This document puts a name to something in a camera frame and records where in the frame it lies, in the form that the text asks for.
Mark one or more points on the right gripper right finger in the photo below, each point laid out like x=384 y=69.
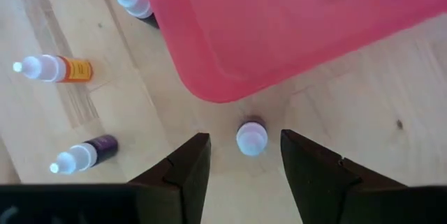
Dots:
x=314 y=182

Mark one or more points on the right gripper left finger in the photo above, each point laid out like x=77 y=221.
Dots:
x=181 y=182

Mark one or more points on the small purple food coloring bottle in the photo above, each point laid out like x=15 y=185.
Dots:
x=87 y=152
x=251 y=140

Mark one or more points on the small orange-label food coloring bottle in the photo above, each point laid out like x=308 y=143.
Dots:
x=52 y=68

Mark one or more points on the small black food coloring bottle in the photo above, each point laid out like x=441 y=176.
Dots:
x=134 y=0

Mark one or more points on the red plastic tray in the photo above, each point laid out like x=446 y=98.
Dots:
x=279 y=25

